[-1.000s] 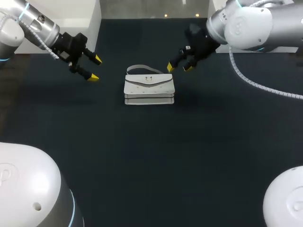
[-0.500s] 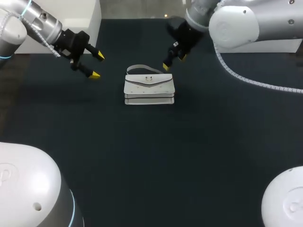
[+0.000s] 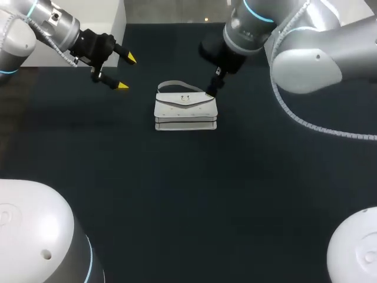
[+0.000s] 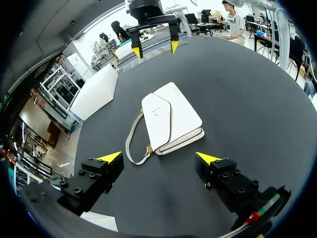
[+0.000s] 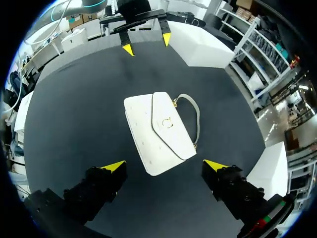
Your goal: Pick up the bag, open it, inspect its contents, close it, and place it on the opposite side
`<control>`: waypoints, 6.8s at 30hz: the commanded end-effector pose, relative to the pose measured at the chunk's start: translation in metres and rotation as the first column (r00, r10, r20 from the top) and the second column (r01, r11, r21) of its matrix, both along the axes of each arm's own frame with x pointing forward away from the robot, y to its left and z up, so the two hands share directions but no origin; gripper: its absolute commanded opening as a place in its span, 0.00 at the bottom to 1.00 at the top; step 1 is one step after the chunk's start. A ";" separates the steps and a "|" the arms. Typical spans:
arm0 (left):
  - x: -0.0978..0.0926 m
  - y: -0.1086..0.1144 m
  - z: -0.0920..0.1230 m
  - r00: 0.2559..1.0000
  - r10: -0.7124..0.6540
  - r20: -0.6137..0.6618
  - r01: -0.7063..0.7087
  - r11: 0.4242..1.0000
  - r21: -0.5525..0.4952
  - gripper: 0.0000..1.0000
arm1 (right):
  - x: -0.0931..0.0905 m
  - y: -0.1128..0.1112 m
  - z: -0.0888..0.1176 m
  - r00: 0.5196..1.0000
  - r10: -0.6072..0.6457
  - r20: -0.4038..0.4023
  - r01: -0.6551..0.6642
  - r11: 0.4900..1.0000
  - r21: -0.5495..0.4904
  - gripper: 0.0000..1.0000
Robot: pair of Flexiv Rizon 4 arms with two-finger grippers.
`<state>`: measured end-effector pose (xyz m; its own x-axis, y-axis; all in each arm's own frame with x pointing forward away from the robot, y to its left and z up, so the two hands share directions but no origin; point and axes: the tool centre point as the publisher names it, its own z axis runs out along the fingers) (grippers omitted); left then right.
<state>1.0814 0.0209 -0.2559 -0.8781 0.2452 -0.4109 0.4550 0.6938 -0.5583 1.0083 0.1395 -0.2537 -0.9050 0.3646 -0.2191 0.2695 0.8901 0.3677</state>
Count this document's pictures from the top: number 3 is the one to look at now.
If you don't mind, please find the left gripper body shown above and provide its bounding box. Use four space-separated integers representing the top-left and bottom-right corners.
69 28 118 74

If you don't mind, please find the white cable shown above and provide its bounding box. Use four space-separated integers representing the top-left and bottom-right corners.
270 4 377 141
0 11 79 68

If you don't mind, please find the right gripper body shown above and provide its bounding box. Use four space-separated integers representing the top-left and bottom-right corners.
198 30 248 75

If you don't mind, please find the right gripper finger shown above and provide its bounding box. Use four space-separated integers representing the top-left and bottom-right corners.
205 67 227 98

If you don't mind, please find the large white block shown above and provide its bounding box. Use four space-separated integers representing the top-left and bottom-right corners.
19 0 128 68

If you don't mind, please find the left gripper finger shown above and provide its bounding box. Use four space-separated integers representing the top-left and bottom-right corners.
113 43 138 65
90 71 131 91

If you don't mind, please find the white handbag with strap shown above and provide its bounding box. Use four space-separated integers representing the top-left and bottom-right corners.
154 80 219 131

